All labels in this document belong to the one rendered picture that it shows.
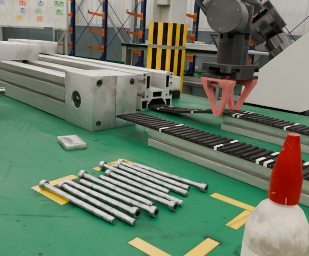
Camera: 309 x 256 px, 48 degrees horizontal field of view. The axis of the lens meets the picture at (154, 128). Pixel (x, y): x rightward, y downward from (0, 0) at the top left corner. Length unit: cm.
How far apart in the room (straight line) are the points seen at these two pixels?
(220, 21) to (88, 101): 25
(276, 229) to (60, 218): 20
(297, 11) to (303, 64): 766
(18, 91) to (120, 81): 31
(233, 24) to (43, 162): 35
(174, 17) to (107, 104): 344
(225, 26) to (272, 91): 43
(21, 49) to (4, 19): 612
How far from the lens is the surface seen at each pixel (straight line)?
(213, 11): 60
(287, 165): 20
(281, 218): 21
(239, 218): 36
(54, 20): 643
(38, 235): 32
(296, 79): 96
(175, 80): 98
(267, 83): 99
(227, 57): 66
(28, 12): 676
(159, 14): 424
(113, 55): 1171
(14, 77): 88
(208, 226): 34
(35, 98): 79
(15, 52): 97
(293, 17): 859
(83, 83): 62
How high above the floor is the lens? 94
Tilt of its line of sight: 15 degrees down
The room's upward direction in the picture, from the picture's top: 4 degrees clockwise
